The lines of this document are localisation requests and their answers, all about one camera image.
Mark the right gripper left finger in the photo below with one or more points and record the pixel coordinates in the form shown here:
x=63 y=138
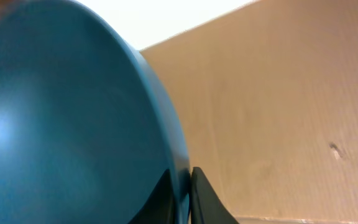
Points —
x=160 y=206

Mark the brown cardboard box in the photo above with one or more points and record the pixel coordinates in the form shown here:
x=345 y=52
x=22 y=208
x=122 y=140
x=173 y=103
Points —
x=268 y=100

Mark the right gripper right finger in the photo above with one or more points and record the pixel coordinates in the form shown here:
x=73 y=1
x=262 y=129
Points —
x=205 y=205

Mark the dark blue plate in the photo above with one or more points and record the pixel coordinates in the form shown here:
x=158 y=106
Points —
x=86 y=127

